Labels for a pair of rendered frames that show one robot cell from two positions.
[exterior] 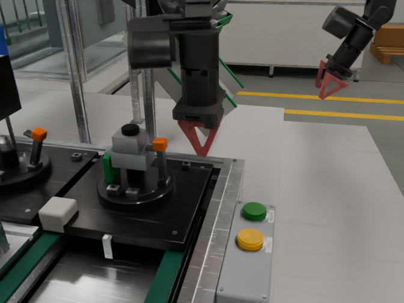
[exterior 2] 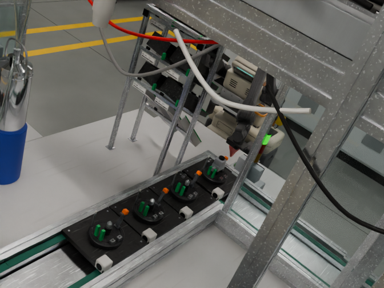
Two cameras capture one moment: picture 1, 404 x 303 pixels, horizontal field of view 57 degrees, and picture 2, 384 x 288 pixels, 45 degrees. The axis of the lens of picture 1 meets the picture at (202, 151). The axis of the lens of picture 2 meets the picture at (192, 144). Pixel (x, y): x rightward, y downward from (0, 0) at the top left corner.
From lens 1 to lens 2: 2.27 m
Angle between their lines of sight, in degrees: 64
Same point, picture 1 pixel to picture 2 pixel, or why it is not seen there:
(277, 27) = not seen: outside the picture
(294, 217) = not seen: hidden behind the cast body
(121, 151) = (222, 166)
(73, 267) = not seen: hidden behind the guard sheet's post
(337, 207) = (220, 152)
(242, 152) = (172, 144)
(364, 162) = (202, 129)
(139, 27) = (242, 131)
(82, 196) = (210, 186)
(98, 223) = (227, 190)
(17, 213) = (211, 200)
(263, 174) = (192, 151)
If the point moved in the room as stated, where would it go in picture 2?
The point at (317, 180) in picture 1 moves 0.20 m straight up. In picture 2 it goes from (204, 145) to (216, 118)
